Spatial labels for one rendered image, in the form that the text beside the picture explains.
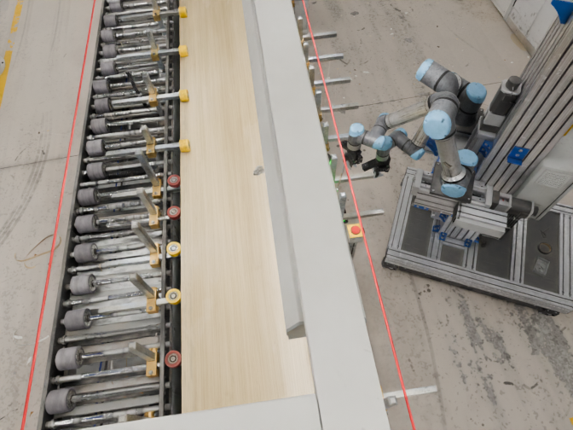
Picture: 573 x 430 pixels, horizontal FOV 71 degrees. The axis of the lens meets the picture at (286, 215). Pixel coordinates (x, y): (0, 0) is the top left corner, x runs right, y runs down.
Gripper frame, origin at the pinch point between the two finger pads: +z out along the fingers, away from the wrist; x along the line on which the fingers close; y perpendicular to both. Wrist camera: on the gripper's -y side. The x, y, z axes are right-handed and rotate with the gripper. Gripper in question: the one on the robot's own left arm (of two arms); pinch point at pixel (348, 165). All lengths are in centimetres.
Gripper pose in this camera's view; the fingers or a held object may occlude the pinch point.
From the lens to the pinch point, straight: 244.0
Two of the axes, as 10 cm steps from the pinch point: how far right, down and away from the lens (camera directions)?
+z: 0.4, 5.0, 8.7
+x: 8.8, -4.2, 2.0
